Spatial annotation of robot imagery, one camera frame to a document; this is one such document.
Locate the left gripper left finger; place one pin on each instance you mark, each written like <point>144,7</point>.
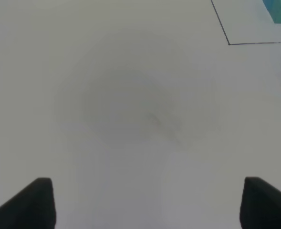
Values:
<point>31,208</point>

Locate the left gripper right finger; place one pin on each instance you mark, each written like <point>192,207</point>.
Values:
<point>260,205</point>

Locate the template green block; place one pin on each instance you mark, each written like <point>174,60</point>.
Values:
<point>274,9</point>

